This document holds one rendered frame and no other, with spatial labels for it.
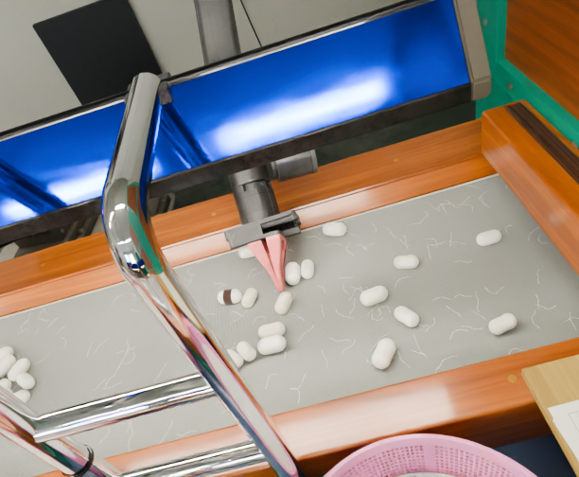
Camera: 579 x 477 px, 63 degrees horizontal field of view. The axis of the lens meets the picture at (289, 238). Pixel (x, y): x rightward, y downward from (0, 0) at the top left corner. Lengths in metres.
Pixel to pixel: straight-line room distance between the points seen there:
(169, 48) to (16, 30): 0.69
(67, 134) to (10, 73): 2.43
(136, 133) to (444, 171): 0.56
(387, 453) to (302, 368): 0.15
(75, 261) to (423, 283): 0.57
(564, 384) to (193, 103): 0.42
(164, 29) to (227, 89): 2.25
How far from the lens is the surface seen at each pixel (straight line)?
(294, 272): 0.67
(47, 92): 2.82
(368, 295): 0.62
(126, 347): 0.73
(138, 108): 0.33
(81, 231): 1.46
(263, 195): 0.66
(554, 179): 0.60
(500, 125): 0.68
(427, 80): 0.37
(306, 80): 0.36
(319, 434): 0.53
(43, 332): 0.85
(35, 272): 0.93
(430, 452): 0.53
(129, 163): 0.27
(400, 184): 0.76
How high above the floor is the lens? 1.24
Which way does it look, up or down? 43 degrees down
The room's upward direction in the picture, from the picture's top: 21 degrees counter-clockwise
